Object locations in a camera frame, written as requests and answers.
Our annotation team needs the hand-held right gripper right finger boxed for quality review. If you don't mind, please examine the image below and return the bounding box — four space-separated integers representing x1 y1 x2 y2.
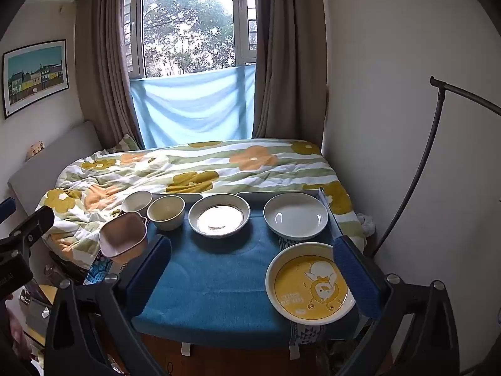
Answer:
333 235 461 376

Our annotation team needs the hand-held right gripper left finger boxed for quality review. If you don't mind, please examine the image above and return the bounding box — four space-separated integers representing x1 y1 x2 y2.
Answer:
46 235 173 376

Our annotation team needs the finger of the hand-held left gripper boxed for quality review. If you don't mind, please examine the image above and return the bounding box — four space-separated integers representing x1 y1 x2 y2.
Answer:
0 198 17 222
7 206 55 260

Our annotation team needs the pink bowl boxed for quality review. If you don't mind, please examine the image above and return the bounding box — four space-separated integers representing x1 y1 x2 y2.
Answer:
98 211 149 261

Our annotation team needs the yellow duck print plate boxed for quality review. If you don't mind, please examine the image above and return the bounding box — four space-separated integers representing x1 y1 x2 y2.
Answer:
265 242 357 326

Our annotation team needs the cream bowl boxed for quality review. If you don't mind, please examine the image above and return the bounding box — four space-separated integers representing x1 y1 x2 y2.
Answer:
147 195 186 231

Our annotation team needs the plain white plate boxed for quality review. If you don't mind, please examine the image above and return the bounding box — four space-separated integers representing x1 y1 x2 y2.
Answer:
263 193 329 240

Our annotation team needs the cream duck print plate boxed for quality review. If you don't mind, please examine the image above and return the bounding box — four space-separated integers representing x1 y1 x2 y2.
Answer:
188 193 251 239

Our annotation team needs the patterned blue white cloth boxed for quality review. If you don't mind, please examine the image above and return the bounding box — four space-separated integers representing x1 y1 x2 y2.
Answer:
84 256 120 285

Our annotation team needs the white plastic bag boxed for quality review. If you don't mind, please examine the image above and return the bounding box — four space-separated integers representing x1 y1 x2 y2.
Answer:
358 211 376 238

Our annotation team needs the blue tablecloth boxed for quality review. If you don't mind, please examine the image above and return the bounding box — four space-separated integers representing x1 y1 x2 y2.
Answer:
131 200 369 357

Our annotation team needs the grey headboard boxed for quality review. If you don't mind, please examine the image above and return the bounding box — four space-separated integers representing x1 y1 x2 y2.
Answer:
8 121 104 220

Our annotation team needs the small white bowl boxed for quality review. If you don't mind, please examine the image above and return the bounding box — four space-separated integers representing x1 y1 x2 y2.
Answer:
121 190 153 216

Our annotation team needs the green pillow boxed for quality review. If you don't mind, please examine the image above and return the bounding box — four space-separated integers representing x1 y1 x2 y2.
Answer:
107 133 142 153

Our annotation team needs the framed picture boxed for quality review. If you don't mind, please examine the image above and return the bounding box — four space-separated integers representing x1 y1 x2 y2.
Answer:
2 39 70 120

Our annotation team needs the floral blanket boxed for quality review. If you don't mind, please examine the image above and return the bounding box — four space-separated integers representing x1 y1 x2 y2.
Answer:
37 139 366 271

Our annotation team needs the brown curtain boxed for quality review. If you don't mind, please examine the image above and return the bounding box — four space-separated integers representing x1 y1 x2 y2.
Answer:
250 0 327 142
74 0 143 151

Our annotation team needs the light blue window cloth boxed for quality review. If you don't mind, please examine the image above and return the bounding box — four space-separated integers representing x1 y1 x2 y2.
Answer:
129 65 257 149

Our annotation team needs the window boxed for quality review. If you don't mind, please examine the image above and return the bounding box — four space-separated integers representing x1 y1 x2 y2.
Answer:
123 0 259 79

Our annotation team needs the black cable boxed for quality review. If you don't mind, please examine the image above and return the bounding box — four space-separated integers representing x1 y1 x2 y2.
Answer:
370 76 501 259

